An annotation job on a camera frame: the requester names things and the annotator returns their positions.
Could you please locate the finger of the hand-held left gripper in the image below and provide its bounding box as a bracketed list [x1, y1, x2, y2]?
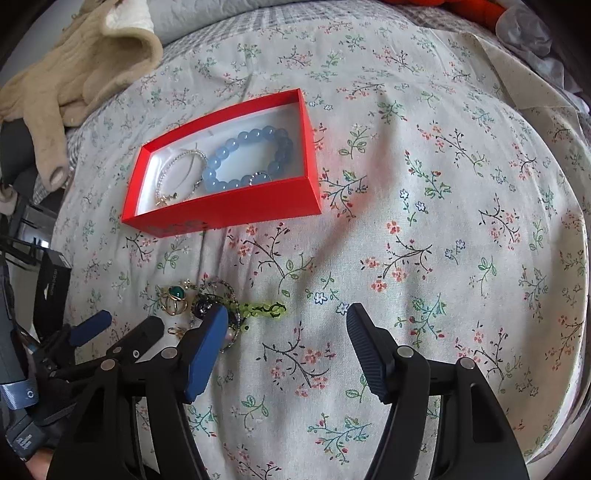
[41, 310, 113, 370]
[69, 316, 165, 386]

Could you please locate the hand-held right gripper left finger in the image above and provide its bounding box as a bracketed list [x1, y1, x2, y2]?
[51, 305, 230, 480]

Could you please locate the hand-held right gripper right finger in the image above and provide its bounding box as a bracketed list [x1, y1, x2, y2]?
[346, 302, 532, 480]

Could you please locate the dark crystal bead bracelet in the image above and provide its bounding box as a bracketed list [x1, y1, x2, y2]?
[191, 276, 242, 324]

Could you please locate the gold ring with green stone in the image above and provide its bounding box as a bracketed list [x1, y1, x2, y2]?
[159, 282, 191, 317]

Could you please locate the red jewelry box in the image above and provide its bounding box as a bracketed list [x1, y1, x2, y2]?
[121, 88, 322, 238]

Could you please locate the dark metal rack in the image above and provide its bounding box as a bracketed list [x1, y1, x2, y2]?
[0, 182, 54, 266]

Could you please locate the floral bedsheet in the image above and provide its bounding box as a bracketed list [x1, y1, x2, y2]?
[48, 18, 591, 480]

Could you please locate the beige knitted sweater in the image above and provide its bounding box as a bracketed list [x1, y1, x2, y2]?
[0, 0, 162, 191]

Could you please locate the white cloth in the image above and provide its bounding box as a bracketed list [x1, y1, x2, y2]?
[103, 0, 154, 36]

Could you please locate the grey pillow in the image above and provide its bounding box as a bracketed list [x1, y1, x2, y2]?
[151, 0, 301, 45]

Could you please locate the translucent plastic bag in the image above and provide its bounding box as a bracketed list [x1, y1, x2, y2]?
[495, 4, 583, 95]

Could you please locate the orange cloth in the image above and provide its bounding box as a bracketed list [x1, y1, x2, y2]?
[383, 0, 509, 31]

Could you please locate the silver bead bracelet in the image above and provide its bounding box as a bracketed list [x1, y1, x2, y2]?
[156, 148, 209, 207]

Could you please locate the blue bead bracelet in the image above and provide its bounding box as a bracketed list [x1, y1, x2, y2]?
[202, 127, 295, 193]

